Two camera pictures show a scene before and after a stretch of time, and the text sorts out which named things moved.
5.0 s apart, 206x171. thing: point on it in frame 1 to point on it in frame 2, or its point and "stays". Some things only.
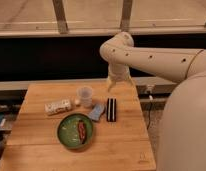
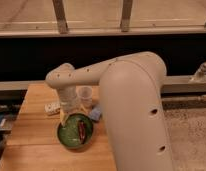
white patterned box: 61,106 stays
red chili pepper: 82,131 stays
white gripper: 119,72 to 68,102
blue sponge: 97,111 stays
